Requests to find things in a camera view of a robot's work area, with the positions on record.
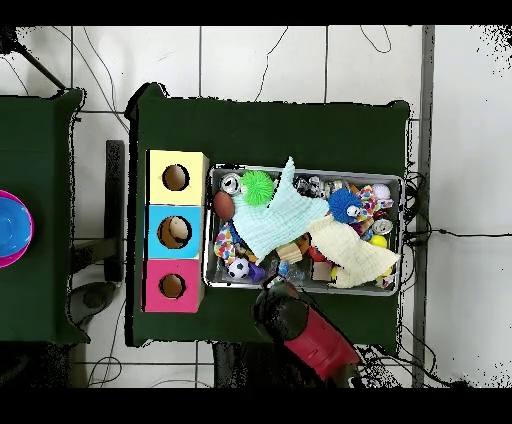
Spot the ridged wooden block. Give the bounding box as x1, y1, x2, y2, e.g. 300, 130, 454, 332
275, 241, 304, 265

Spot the plain wooden cube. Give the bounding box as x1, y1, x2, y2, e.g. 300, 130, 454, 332
311, 261, 333, 282

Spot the wooden box with three holes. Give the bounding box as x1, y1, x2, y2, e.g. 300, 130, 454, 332
141, 149, 210, 314

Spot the shallow clear mesh bin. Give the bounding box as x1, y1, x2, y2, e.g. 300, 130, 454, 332
202, 162, 405, 298

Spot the mint green knit cloth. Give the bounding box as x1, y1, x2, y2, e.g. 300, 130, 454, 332
231, 155, 331, 265

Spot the green spiky rubber ball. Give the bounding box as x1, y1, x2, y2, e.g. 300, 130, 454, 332
239, 170, 276, 207

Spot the small brown football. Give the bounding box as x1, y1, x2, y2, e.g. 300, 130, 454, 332
212, 190, 236, 222

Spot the plain silver can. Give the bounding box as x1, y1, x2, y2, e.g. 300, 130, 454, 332
219, 172, 242, 196

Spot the colourful dotted cloth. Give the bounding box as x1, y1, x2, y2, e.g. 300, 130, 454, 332
212, 222, 241, 266

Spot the black printed can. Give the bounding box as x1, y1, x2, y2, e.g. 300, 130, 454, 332
293, 175, 325, 199

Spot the small black white soccer ball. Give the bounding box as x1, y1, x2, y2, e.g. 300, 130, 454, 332
226, 256, 252, 281

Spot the dark green tablecloth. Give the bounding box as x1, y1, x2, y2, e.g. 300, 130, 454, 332
124, 81, 412, 348
0, 88, 90, 345

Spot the blue spiky rubber ball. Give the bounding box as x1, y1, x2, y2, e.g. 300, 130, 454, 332
327, 187, 364, 224

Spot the cream knit cloth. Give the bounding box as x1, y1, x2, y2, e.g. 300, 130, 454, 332
307, 215, 401, 289

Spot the black upright panel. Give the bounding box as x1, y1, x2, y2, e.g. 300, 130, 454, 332
104, 139, 126, 283

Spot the blue bowl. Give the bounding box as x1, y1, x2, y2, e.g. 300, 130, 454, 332
0, 196, 33, 258

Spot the pink bowl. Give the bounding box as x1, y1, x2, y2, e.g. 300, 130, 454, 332
0, 189, 36, 269

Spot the black tripod pole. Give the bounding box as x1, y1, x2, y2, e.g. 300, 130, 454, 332
0, 26, 68, 92

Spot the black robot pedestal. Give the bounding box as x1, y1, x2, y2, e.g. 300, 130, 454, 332
211, 341, 289, 389

